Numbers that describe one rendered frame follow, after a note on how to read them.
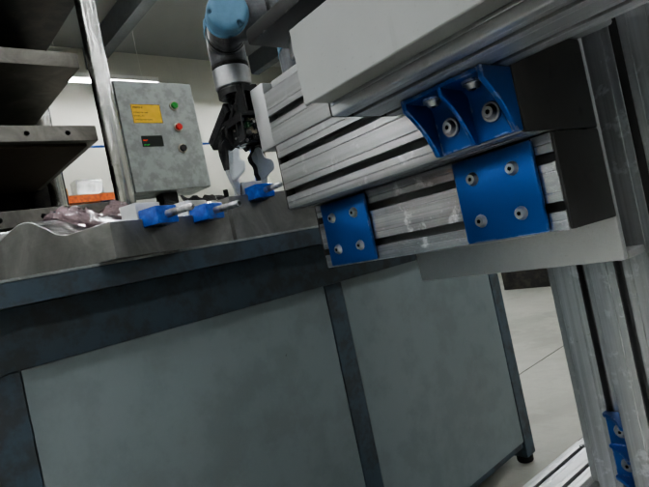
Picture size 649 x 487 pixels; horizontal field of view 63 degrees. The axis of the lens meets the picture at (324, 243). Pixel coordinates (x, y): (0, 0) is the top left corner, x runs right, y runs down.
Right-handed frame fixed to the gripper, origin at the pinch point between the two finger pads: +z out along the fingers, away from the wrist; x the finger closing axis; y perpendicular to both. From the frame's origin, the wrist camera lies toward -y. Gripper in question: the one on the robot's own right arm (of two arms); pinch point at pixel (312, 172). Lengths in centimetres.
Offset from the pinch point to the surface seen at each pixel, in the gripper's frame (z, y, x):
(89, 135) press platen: -31, -67, -30
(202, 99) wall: -267, -656, 385
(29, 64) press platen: -54, -70, -42
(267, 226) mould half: 13.0, 14.3, -28.5
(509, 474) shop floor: 95, 14, 38
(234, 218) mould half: 10.5, 14.3, -35.8
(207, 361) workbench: 35, 16, -49
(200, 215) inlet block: 10, 22, -47
